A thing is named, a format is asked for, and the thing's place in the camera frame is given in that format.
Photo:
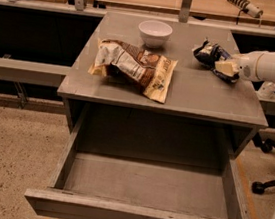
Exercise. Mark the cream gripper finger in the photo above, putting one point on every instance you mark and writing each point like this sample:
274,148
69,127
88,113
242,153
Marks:
227,67

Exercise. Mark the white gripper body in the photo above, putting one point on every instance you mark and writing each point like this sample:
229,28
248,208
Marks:
246,66

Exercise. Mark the blue chip bag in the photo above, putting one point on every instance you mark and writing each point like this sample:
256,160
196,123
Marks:
210,53

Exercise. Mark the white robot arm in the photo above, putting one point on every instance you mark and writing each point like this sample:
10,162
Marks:
265,67

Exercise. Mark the brown and white chip bag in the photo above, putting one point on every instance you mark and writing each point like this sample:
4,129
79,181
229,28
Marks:
151,72

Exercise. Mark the open grey top drawer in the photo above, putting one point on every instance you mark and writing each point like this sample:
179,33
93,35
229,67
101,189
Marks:
125,164

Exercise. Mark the white power strip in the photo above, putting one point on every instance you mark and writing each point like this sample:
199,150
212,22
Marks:
247,7

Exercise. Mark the white ceramic bowl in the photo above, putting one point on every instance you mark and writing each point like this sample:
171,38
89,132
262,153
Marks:
154,33

